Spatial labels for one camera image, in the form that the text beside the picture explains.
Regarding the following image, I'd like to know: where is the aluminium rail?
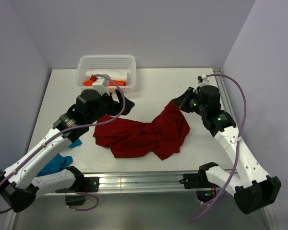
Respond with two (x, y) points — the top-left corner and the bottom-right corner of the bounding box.
(44, 171), (202, 196)
(212, 68), (237, 122)

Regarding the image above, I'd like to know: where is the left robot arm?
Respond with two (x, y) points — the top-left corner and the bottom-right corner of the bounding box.
(0, 89), (135, 213)

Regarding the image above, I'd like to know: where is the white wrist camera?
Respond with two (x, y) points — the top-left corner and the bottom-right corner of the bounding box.
(92, 74), (111, 95)
(193, 74), (210, 93)

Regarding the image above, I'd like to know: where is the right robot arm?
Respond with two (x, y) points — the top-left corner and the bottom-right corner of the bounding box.
(172, 85), (281, 214)

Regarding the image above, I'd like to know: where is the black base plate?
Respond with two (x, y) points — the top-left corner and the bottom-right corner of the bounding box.
(179, 173), (208, 189)
(55, 177), (99, 193)

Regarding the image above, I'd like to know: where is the teal blue t shirt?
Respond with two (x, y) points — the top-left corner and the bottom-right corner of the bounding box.
(36, 153), (73, 177)

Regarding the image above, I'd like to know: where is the dark red t shirt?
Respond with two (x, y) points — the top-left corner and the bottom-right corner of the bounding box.
(93, 102), (191, 161)

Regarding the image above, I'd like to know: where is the front aluminium rail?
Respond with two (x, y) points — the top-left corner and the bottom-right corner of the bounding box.
(44, 171), (202, 196)

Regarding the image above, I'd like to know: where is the rolled orange t shirt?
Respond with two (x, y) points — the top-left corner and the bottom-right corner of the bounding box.
(83, 80), (126, 87)

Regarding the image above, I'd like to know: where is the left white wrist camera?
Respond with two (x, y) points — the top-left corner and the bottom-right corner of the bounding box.
(92, 74), (111, 95)

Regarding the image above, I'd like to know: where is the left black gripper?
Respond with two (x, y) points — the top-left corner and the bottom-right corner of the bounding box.
(87, 89), (134, 124)

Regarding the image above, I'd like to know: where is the right side aluminium rail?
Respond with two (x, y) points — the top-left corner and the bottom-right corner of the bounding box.
(212, 68), (237, 122)

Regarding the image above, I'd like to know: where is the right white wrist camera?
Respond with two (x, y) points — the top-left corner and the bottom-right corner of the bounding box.
(193, 74), (210, 93)

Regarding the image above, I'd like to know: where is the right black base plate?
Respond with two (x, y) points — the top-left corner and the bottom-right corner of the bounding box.
(179, 173), (208, 189)

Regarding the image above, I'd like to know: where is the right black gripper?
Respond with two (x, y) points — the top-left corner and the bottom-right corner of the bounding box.
(172, 87), (207, 116)

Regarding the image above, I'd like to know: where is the white plastic basket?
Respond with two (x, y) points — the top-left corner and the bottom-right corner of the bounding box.
(75, 55), (137, 93)

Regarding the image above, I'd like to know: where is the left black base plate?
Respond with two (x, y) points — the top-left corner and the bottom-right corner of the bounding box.
(55, 177), (99, 193)

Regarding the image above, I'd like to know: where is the rolled white t shirt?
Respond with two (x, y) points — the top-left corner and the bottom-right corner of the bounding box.
(85, 69), (130, 82)

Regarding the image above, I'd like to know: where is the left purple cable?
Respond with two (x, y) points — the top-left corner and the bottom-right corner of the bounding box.
(0, 74), (126, 214)

